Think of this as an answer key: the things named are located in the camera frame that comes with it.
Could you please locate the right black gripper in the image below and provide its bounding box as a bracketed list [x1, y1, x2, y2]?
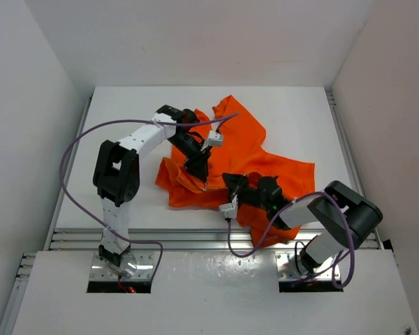
[223, 173, 271, 213]

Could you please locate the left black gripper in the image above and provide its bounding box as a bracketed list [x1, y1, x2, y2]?
[167, 133, 212, 182]

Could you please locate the orange jacket with pink lining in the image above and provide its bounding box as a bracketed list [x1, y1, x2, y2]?
[154, 94, 316, 249]

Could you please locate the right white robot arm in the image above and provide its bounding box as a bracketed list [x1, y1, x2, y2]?
[219, 173, 383, 276]

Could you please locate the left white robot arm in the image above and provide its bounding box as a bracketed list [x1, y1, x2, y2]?
[93, 105, 210, 268]

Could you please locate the white front cover panel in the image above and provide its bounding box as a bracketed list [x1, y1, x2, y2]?
[13, 250, 418, 334]

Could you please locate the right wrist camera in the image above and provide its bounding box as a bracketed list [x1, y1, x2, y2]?
[219, 196, 238, 221]

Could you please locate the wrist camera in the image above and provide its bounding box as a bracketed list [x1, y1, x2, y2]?
[219, 196, 238, 221]
[201, 130, 223, 151]

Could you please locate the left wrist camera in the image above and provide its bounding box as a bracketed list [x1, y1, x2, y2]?
[201, 130, 223, 151]

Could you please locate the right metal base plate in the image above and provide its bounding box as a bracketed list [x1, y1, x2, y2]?
[274, 251, 341, 283]

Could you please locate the metal base plate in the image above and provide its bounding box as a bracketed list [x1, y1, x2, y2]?
[89, 252, 154, 282]
[274, 251, 341, 283]

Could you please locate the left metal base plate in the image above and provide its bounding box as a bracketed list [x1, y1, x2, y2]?
[89, 252, 154, 282]

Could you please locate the aluminium rail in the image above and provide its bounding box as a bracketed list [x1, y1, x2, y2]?
[48, 228, 381, 251]

